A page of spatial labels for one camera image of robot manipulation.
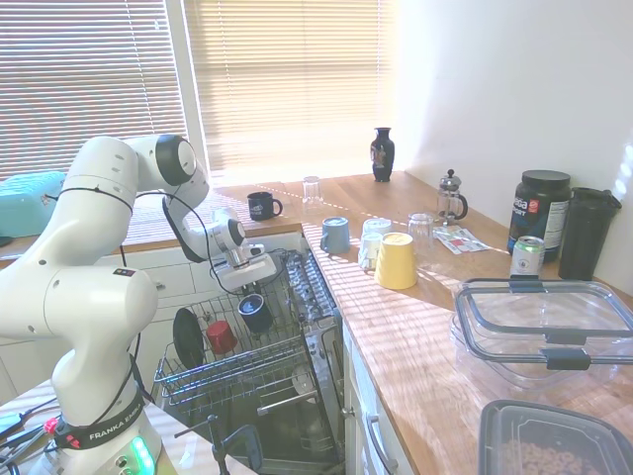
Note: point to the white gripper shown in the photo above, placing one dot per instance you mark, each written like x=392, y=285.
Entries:
x=247, y=274

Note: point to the navy blue mug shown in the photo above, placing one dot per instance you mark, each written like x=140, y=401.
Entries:
x=257, y=314

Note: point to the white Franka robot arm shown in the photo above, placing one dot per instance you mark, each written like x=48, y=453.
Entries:
x=89, y=297

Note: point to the red enamel mug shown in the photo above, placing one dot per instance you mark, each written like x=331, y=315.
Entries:
x=221, y=337

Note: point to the black mug with white logo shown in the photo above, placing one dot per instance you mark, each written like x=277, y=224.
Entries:
x=259, y=206

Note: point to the light blue mug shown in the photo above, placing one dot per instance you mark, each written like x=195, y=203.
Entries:
x=337, y=237

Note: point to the yellow cup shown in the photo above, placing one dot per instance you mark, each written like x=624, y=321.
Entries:
x=395, y=262

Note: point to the black plate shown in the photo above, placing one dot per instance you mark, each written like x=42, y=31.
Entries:
x=188, y=339

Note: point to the stainless steel dishwasher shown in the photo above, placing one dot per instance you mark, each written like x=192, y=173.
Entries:
x=319, y=351

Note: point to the clear drinking glass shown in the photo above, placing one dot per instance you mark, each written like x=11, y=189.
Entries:
x=421, y=235
x=311, y=193

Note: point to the black metal clamp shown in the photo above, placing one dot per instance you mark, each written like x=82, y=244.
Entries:
x=220, y=445

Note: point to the dark blue flower vase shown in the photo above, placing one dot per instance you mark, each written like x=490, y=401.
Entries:
x=383, y=158

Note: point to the beige window blind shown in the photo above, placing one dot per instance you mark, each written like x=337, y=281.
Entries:
x=292, y=84
x=84, y=74

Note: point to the glass French press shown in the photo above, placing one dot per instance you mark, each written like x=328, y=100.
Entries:
x=449, y=203

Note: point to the printed paper leaflet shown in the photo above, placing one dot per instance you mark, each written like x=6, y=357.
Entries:
x=462, y=242

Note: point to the teal plastic box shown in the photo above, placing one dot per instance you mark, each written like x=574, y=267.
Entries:
x=27, y=203

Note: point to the red plug connector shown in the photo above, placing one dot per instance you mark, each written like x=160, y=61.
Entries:
x=51, y=425

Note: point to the clear container with grey latches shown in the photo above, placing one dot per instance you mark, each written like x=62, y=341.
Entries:
x=494, y=368
x=544, y=307

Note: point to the green and white drink can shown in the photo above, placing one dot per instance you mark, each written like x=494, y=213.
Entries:
x=526, y=257

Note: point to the black protein powder tub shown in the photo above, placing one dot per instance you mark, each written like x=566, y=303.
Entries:
x=539, y=218

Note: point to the dark container with cereal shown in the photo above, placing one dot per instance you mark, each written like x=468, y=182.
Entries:
x=544, y=445

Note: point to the black shaker bottle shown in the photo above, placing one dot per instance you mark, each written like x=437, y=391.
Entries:
x=586, y=237

